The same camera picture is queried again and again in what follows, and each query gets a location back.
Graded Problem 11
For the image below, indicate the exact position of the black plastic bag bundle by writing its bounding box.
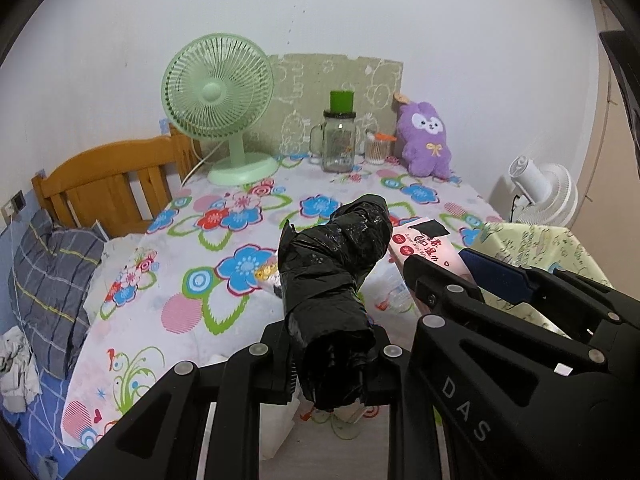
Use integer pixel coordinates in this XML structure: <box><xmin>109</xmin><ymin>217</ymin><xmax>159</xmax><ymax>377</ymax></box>
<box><xmin>278</xmin><ymin>194</ymin><xmax>393</xmax><ymax>412</ymax></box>

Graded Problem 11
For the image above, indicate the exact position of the yellow cartoon tissue pack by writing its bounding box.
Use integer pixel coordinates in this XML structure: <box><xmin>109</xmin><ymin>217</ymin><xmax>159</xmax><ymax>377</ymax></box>
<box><xmin>254</xmin><ymin>255</ymin><xmax>282</xmax><ymax>298</ymax></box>

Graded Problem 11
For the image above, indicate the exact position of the yellow cartoon storage box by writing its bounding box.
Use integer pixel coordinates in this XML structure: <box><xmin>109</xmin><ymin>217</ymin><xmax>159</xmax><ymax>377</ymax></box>
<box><xmin>467</xmin><ymin>221</ymin><xmax>611</xmax><ymax>335</ymax></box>

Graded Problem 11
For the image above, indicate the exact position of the white standing fan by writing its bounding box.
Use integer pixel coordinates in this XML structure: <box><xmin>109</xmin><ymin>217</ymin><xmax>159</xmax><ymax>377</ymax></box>
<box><xmin>509</xmin><ymin>156</ymin><xmax>578</xmax><ymax>226</ymax></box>

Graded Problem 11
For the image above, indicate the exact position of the floral tablecloth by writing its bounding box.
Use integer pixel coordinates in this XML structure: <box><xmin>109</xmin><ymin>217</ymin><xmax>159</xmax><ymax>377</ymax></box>
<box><xmin>61</xmin><ymin>156</ymin><xmax>498</xmax><ymax>448</ymax></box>

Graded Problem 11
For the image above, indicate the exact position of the purple plush bunny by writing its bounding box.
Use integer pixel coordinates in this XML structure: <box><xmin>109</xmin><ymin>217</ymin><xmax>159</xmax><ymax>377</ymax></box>
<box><xmin>394</xmin><ymin>92</ymin><xmax>451</xmax><ymax>180</ymax></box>

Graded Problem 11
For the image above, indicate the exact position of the toothpick jar orange lid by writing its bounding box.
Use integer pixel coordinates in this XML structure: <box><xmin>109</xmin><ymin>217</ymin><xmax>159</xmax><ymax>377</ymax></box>
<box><xmin>363</xmin><ymin>130</ymin><xmax>397</xmax><ymax>165</ymax></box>

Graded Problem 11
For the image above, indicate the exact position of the blue bed sheet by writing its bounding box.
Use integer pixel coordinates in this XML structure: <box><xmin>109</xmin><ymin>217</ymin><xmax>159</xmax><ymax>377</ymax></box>
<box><xmin>1</xmin><ymin>218</ymin><xmax>86</xmax><ymax>479</ymax></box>

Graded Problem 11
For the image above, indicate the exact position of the glass mason jar mug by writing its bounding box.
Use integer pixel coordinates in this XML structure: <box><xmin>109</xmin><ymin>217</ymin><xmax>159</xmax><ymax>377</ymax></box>
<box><xmin>309</xmin><ymin>110</ymin><xmax>356</xmax><ymax>174</ymax></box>

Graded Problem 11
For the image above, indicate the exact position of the white crumpled cloth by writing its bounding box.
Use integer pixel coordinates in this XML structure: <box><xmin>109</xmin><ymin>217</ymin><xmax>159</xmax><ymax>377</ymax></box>
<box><xmin>0</xmin><ymin>325</ymin><xmax>41</xmax><ymax>414</ymax></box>

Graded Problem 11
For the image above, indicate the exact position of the green cup on jar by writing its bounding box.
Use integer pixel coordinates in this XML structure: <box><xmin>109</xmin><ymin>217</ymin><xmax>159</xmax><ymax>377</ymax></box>
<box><xmin>329</xmin><ymin>90</ymin><xmax>354</xmax><ymax>114</ymax></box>

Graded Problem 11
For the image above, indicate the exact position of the grey plaid pillow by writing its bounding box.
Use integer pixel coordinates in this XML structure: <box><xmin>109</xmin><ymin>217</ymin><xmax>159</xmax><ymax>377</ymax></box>
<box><xmin>8</xmin><ymin>209</ymin><xmax>105</xmax><ymax>380</ymax></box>

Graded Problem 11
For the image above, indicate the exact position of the green cartoon board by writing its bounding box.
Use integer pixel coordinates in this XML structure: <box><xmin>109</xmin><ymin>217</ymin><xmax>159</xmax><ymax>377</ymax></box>
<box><xmin>243</xmin><ymin>53</ymin><xmax>404</xmax><ymax>155</ymax></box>

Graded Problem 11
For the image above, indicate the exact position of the green desk fan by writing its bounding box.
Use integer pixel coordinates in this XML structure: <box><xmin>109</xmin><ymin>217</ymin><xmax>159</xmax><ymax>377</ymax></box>
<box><xmin>160</xmin><ymin>32</ymin><xmax>278</xmax><ymax>186</ymax></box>

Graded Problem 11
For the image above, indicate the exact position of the white fan power cord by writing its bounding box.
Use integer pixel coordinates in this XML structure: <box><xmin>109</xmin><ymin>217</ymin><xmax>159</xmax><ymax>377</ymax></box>
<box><xmin>179</xmin><ymin>134</ymin><xmax>227</xmax><ymax>189</ymax></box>

